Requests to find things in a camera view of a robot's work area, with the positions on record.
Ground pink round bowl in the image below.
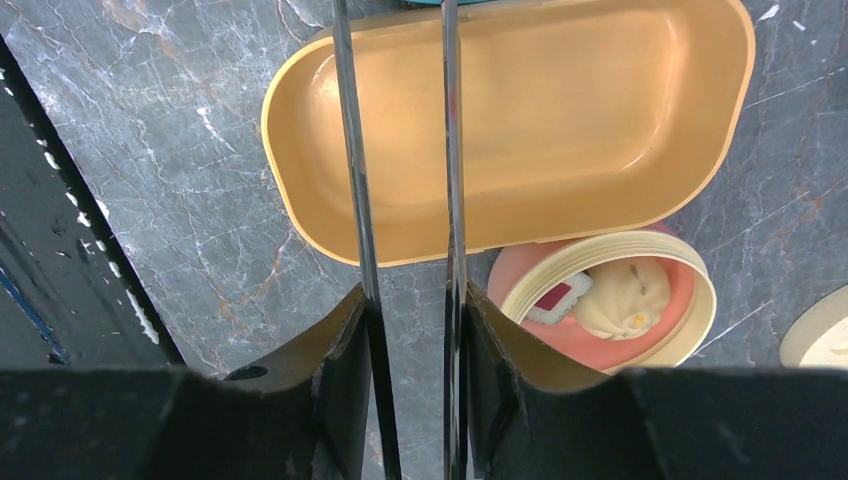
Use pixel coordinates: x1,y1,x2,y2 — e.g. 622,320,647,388
487,223,717,374

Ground tan oblong lunch box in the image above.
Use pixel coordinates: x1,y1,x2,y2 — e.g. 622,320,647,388
260,0,757,269

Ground metal serving tongs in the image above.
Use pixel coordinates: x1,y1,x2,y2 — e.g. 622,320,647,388
332,1,468,479

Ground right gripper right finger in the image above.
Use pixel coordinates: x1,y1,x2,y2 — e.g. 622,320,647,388
463,285,847,479

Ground cream round lid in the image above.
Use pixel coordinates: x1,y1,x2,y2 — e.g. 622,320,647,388
779,286,847,370

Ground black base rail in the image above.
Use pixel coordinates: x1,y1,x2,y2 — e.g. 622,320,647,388
1,47,183,368

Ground sushi piece red centre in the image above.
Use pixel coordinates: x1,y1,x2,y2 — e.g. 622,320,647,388
525,272,593,325

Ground white steamed bun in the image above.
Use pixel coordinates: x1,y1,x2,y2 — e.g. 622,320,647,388
572,257,671,341

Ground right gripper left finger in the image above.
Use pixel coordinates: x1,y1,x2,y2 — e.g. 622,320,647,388
1,286,371,479

